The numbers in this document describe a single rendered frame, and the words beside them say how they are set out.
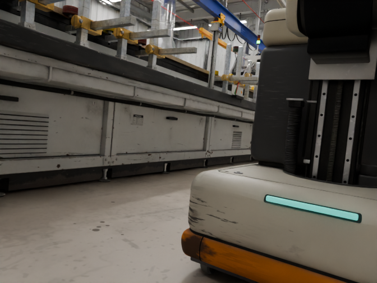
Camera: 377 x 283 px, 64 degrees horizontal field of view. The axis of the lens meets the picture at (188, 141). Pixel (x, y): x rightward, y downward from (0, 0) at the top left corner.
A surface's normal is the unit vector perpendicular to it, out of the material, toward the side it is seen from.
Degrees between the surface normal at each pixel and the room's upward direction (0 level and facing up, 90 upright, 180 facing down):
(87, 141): 90
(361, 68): 90
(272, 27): 90
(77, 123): 90
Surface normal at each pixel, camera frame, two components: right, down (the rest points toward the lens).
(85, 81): 0.84, 0.11
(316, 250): -0.54, 0.00
